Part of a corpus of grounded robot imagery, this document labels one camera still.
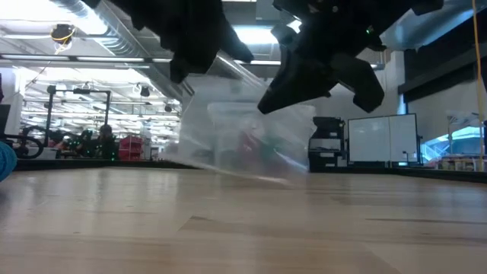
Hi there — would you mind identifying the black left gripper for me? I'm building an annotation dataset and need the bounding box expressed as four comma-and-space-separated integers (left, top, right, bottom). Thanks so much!
81, 0, 255, 84

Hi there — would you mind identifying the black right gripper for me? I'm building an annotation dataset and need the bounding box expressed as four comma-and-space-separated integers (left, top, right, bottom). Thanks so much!
257, 0, 444, 116

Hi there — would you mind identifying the blue elastic bandage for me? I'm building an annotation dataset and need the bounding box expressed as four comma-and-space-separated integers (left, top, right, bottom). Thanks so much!
0, 140, 18, 183

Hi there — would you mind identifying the black shelf cart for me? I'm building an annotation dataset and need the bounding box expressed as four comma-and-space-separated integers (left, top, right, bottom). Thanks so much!
307, 116, 348, 170

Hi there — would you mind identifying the clear plastic storage box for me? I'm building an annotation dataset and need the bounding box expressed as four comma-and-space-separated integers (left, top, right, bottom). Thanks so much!
207, 100, 317, 175

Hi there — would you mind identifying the white whiteboard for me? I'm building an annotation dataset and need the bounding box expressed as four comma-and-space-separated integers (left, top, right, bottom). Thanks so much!
348, 113, 419, 164

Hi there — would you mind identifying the long ceiling light bar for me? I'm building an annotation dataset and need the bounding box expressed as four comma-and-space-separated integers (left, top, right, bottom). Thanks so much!
0, 53, 385, 72

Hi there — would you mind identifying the red storage shelf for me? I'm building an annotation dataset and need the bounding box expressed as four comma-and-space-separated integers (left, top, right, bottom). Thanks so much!
116, 134, 146, 161

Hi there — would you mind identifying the black background robot stand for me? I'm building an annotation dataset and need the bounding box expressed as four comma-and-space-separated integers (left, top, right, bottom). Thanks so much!
22, 85, 123, 161

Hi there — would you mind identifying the black yellow ceiling reel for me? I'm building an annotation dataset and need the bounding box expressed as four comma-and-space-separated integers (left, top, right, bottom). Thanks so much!
50, 23, 76, 45

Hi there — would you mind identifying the black monitor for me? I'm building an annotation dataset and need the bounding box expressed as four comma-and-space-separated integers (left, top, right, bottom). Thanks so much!
0, 104, 11, 134

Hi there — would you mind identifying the black curved hose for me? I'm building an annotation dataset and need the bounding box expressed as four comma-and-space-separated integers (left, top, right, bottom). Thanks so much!
7, 132, 44, 161

